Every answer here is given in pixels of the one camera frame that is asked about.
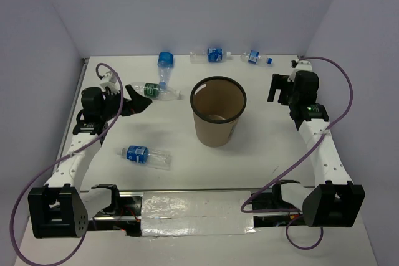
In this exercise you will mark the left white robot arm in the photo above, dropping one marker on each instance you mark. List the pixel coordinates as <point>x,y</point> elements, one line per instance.
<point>59,208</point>

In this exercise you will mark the blue label bottle front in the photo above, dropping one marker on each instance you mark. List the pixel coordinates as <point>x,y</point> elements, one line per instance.
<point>148,157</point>

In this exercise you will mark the green label plastic bottle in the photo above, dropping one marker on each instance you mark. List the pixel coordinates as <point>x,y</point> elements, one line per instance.
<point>156,91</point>

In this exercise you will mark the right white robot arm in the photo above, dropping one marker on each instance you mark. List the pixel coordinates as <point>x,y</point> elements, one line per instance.
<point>336,200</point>

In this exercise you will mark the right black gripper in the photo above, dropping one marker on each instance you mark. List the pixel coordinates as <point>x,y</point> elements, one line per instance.
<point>280,81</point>

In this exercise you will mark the brown cardboard bin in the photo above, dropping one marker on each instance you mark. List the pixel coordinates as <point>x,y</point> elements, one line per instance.
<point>217,103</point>

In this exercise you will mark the blue label bottle back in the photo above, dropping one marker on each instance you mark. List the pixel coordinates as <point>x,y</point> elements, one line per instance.
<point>210,55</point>

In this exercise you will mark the blue label bottle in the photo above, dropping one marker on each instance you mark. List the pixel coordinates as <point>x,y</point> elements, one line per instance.
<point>210,55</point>
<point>148,157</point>

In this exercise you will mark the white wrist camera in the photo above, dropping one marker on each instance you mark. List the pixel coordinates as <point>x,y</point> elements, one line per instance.
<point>298,65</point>
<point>109,83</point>

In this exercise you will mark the silver foil tape sheet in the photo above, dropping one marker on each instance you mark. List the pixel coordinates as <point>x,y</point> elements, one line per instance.
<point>180,214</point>

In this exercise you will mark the small blue cap bottle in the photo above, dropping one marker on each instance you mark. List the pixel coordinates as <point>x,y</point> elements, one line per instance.
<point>255,57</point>

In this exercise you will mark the crushed blue cap bottle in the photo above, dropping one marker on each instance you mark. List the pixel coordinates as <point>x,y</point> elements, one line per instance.
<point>165,68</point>

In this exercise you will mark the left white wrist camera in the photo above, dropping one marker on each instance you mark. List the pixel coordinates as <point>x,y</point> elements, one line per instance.
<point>109,83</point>

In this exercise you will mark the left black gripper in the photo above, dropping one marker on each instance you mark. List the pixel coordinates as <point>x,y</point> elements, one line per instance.
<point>133,106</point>

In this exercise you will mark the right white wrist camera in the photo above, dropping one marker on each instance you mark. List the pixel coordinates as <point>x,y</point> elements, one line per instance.
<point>298,65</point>

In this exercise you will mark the metal base rail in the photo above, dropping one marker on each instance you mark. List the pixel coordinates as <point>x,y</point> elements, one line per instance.
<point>127,217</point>

